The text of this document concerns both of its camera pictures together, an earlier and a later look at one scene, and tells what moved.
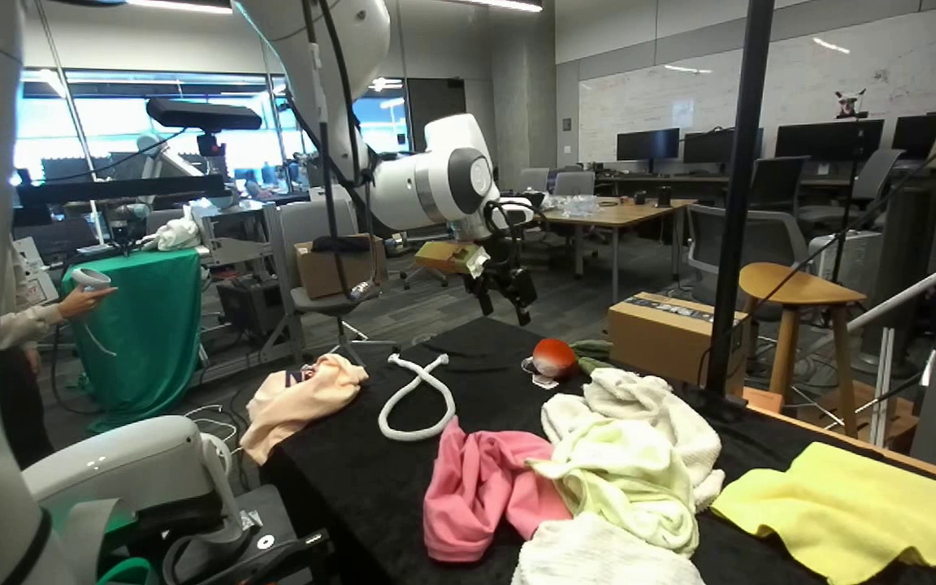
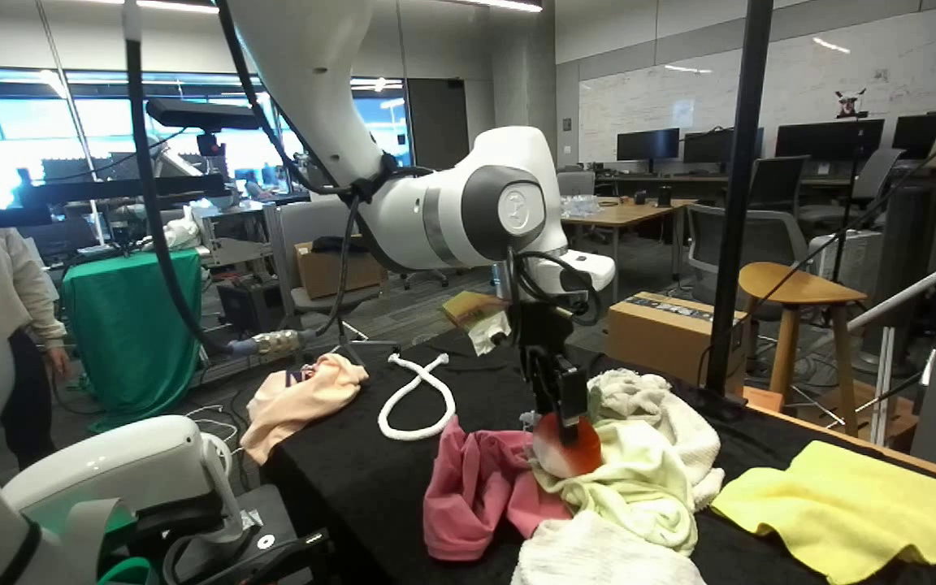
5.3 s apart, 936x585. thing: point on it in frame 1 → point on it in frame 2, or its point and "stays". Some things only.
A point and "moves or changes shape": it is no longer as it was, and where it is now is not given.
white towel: [589, 552] stays
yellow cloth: [852, 514] stays
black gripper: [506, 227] → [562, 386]
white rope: [404, 389] stays
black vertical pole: [749, 120] stays
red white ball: [554, 363] moves or changes shape
